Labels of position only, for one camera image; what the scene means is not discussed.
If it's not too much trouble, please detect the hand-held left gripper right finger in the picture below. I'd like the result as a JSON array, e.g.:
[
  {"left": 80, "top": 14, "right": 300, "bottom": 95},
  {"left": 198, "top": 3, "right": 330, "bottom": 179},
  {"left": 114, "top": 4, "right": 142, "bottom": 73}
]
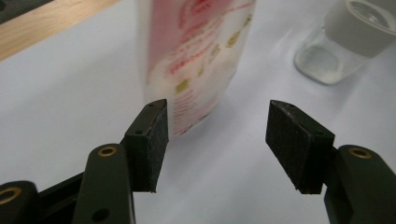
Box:
[{"left": 265, "top": 99, "right": 396, "bottom": 224}]

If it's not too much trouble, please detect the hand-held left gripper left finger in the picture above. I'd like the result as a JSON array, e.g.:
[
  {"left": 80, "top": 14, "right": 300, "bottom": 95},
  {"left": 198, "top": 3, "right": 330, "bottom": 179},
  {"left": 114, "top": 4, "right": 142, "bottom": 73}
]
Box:
[{"left": 72, "top": 98, "right": 169, "bottom": 224}]

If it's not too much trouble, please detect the red and white refill pouch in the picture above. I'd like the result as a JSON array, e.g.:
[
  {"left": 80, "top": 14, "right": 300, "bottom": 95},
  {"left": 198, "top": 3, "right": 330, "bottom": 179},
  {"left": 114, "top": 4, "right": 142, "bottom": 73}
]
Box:
[{"left": 136, "top": 0, "right": 257, "bottom": 137}]

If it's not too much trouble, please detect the glass jar with white lid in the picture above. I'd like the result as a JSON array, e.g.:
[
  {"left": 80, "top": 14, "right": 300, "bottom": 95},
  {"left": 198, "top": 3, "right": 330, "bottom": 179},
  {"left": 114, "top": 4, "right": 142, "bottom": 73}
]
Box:
[{"left": 293, "top": 0, "right": 396, "bottom": 86}]

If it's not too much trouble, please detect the white paper sheet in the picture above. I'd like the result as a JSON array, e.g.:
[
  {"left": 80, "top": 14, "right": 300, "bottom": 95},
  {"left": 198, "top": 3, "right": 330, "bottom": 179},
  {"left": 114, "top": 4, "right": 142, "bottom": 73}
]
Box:
[{"left": 0, "top": 0, "right": 396, "bottom": 224}]

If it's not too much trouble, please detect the wooden table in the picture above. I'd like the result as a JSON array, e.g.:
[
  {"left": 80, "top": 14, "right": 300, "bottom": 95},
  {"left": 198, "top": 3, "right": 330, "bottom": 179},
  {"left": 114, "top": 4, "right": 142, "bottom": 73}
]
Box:
[{"left": 0, "top": 0, "right": 120, "bottom": 62}]

